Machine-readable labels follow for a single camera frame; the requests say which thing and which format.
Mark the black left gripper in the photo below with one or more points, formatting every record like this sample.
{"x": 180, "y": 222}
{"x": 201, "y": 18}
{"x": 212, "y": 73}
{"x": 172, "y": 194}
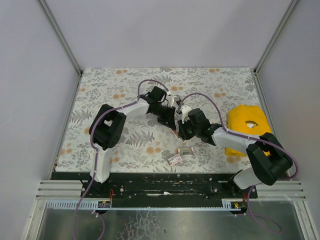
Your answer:
{"x": 170, "y": 116}

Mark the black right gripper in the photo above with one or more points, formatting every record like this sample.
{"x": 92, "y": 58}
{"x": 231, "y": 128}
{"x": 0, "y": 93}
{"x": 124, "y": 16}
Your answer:
{"x": 185, "y": 130}

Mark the red white staple box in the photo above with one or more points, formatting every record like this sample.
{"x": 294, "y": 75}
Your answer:
{"x": 174, "y": 160}

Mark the small pink white stapler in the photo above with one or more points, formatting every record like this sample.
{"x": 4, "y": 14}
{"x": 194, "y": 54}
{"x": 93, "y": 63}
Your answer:
{"x": 176, "y": 132}

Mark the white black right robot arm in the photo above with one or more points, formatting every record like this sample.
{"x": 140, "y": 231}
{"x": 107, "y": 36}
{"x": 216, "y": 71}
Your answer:
{"x": 268, "y": 160}

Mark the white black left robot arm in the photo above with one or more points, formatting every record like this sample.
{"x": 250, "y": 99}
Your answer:
{"x": 107, "y": 127}

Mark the floral patterned table mat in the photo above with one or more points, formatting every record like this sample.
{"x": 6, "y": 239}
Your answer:
{"x": 147, "y": 142}

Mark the yellow Snoopy cloth pouch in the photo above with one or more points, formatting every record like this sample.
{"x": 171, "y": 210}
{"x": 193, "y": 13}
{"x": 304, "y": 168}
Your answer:
{"x": 248, "y": 119}

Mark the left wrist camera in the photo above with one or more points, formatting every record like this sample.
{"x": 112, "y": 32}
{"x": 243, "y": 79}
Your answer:
{"x": 172, "y": 100}

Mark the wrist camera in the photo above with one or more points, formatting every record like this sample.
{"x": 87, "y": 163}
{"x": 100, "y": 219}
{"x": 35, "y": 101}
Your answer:
{"x": 172, "y": 100}
{"x": 183, "y": 112}

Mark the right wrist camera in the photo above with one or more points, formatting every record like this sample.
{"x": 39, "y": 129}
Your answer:
{"x": 183, "y": 112}

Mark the white slotted cable duct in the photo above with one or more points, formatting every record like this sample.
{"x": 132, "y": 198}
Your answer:
{"x": 105, "y": 205}

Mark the aluminium frame post left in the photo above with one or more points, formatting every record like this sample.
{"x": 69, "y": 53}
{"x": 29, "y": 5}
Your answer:
{"x": 60, "y": 36}

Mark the aluminium frame post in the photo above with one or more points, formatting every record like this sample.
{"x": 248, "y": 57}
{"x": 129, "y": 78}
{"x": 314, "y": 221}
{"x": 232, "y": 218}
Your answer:
{"x": 60, "y": 36}
{"x": 280, "y": 27}

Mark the aluminium frame post right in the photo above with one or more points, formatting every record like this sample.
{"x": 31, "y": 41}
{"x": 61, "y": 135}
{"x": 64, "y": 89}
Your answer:
{"x": 280, "y": 27}

